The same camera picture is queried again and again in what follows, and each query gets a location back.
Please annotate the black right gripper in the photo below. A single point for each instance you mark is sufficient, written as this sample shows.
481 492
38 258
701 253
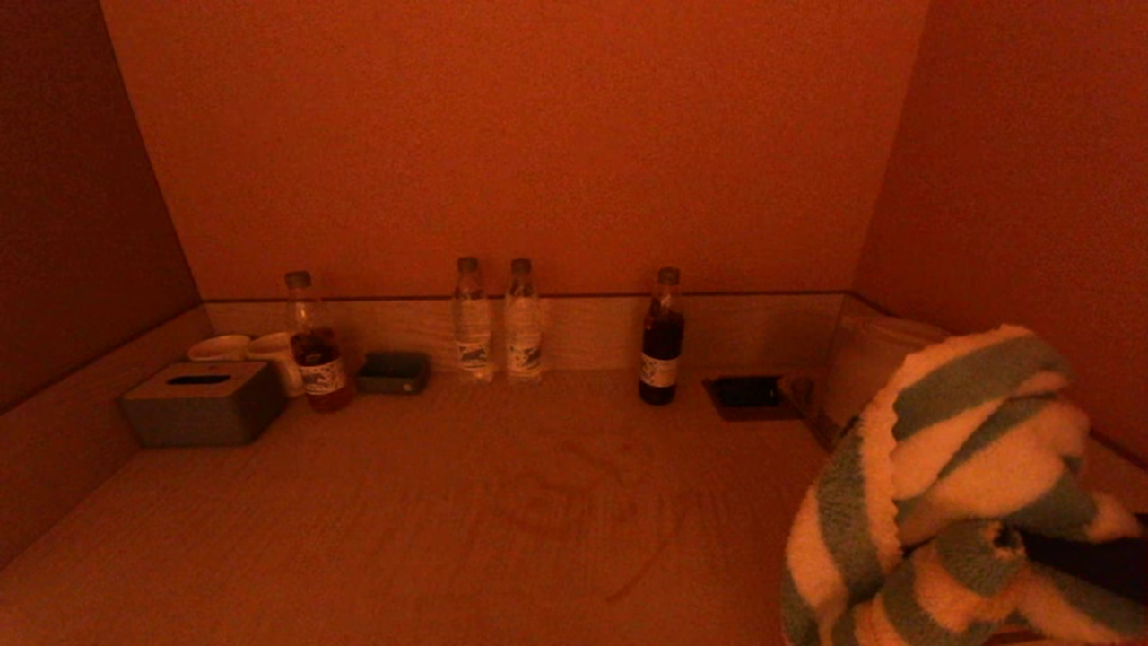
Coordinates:
1094 561

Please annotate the striped green white towel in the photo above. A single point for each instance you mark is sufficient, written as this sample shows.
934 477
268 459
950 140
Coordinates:
951 484

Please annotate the black socket panel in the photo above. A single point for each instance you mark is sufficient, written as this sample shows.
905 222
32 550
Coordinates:
749 393

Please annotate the white electric kettle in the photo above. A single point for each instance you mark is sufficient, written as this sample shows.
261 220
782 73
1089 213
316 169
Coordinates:
865 359

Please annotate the dark drink bottle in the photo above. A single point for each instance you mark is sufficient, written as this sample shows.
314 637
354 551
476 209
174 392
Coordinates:
662 348

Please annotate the clear water bottle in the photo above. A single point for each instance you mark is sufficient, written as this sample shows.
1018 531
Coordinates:
523 330
473 330

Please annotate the small teal tray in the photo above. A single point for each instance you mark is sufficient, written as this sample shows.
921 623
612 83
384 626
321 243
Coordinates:
392 373

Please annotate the amber tea bottle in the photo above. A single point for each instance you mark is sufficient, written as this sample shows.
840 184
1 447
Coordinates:
320 371

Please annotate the white ceramic mug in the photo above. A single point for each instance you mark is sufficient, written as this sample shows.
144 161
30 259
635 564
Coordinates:
220 348
278 353

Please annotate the blue-grey tissue box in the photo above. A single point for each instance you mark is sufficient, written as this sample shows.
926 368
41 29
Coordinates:
202 408

